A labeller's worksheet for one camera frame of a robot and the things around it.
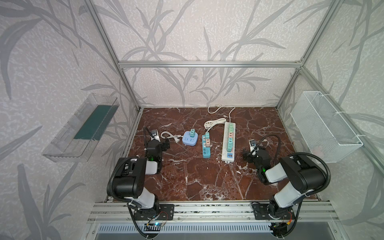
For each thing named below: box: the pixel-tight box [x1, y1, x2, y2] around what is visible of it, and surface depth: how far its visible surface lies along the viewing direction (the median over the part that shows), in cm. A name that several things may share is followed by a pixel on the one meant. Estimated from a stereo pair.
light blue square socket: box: [182, 130, 199, 147], surface depth 101 cm
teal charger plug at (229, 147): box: [226, 144, 233, 152], surface depth 92 cm
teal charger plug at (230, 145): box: [227, 142, 233, 152], surface depth 93 cm
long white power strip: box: [221, 122, 236, 162], surface depth 95 cm
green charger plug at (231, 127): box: [229, 123, 234, 133], surface depth 101 cm
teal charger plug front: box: [189, 128, 196, 138], surface depth 100 cm
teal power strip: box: [202, 132, 211, 159], surface depth 96 cm
